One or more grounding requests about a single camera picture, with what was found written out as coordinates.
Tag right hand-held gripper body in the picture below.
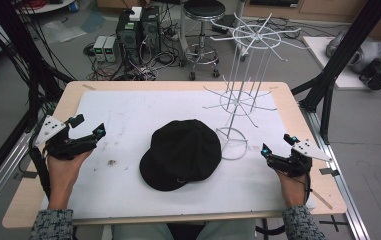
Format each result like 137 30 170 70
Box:
266 139 333 178

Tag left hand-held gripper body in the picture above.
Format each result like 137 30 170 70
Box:
33 114 98 161

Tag person's right hand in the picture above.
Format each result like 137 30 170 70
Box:
275 169 310 194

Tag person's left hand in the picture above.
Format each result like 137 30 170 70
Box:
46 149 94 192

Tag black tape piece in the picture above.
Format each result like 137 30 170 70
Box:
319 167 341 178
13 170 38 182

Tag white table mat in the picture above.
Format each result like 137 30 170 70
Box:
40 88 316 221

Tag black tape cross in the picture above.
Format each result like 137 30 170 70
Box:
318 214 350 233

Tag grey power supply unit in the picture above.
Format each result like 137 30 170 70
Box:
92 35 108 63
103 35 120 63

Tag white floor board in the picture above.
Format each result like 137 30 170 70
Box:
302 35 381 91

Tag black cap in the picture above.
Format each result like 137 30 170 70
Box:
139 118 223 193

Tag black computer tower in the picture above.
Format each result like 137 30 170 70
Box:
115 9 143 65
140 5 162 56

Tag grey and black device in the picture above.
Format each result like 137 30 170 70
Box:
325 30 381 91

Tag person's legs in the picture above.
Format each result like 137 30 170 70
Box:
110 218 258 240

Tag white box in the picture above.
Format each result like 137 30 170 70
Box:
129 6 143 22

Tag black round stool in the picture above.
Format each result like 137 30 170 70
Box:
181 0 227 82

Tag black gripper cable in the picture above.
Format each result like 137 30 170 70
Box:
27 145 52 201
301 166 313 205

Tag white wire hat rack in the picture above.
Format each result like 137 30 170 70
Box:
202 12 310 161

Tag tangle of floor cables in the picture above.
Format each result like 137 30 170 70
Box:
83 29 192 82

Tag black frame post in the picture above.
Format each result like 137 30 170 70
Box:
291 0 381 145
0 0 76 134

